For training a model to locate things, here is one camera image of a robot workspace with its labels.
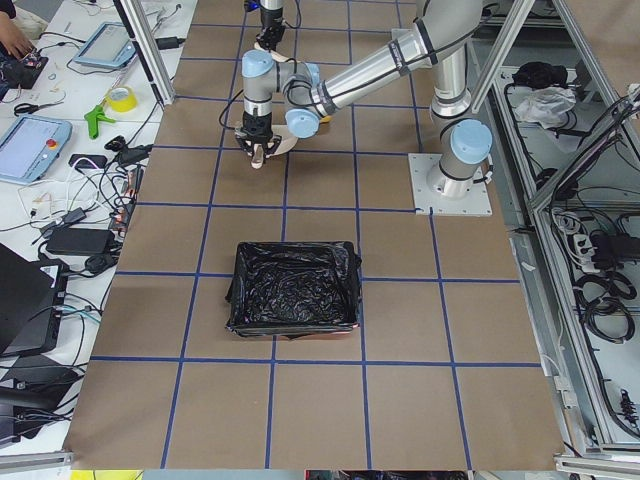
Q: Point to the pink bin with black bag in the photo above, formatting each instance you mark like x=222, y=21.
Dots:
x=294, y=289

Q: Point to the far teach pendant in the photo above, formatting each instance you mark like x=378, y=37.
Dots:
x=109, y=47

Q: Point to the person hand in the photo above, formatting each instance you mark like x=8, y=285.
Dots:
x=13, y=39

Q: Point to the black scissors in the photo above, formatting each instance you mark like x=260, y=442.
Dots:
x=28, y=108

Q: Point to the black laptop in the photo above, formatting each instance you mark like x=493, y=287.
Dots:
x=32, y=294

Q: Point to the white crumpled cloth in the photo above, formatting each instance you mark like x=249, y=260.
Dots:
x=549, y=107

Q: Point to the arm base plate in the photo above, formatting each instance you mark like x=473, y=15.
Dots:
x=436, y=194

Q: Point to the near teach pendant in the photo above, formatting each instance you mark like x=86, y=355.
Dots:
x=30, y=146

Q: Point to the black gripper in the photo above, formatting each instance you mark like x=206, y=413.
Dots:
x=271, y=21
x=255, y=123

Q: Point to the black power adapter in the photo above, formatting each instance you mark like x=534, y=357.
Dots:
x=80, y=241

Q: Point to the yellow tape roll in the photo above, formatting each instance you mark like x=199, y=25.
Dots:
x=121, y=99

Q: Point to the green plastic clamp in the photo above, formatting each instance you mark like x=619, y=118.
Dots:
x=93, y=119

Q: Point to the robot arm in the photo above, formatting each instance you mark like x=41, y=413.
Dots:
x=272, y=24
x=285, y=99

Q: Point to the teach pendant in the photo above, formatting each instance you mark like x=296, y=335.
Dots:
x=109, y=47
x=30, y=146

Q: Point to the aluminium frame post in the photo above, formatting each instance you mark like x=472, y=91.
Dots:
x=135, y=21

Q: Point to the beige plastic dustpan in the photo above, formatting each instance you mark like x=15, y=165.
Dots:
x=281, y=142

